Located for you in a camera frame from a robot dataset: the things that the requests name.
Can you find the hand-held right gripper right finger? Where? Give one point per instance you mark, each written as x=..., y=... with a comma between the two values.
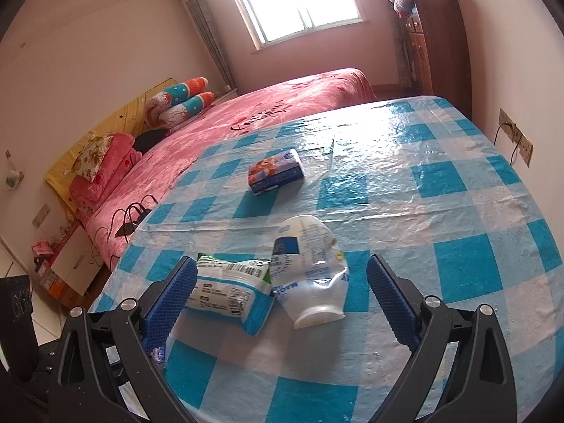
x=392, y=304

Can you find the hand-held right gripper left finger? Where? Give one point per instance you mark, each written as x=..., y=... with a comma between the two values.
x=169, y=304

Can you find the white green blue packet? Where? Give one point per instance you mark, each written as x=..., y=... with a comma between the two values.
x=229, y=293

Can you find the crushed white plastic bottle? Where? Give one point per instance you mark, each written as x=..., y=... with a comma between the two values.
x=308, y=273

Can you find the orange cardboard box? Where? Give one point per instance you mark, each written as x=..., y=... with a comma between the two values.
x=53, y=284

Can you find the small clear plastic scrap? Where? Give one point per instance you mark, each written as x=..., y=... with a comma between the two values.
x=157, y=354

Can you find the pink box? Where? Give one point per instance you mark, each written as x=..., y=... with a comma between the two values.
x=42, y=249

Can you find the white nightstand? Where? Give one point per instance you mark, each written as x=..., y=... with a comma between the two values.
x=75, y=264

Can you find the blue checked plastic tablecloth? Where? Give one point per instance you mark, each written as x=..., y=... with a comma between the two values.
x=440, y=229

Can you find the folded pink blanket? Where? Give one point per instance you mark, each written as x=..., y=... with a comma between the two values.
x=114, y=163

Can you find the floral pillow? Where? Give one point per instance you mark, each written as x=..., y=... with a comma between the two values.
x=92, y=158

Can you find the black cloth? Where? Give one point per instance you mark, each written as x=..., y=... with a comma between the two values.
x=147, y=140

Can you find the blue tissue pack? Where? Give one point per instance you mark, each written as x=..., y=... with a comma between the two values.
x=275, y=172

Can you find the bed with pink sheet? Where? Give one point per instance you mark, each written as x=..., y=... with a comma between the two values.
x=220, y=119

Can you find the yellow bed headboard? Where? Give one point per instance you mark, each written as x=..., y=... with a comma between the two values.
x=114, y=119

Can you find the cartoon print bolster pillow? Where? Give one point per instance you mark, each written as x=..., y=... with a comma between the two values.
x=180, y=92
x=189, y=108

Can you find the wooden wardrobe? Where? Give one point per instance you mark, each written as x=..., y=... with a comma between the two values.
x=440, y=53

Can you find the standing air conditioner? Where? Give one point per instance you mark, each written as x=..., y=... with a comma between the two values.
x=207, y=31

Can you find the window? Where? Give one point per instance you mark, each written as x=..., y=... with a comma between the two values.
x=299, y=4

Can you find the small wall socket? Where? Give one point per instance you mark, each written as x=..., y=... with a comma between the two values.
x=40, y=216

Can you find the small wall hanging bag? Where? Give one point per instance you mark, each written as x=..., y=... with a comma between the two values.
x=13, y=176

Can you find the beige wall socket strip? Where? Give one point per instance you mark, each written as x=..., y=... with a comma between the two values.
x=515, y=136

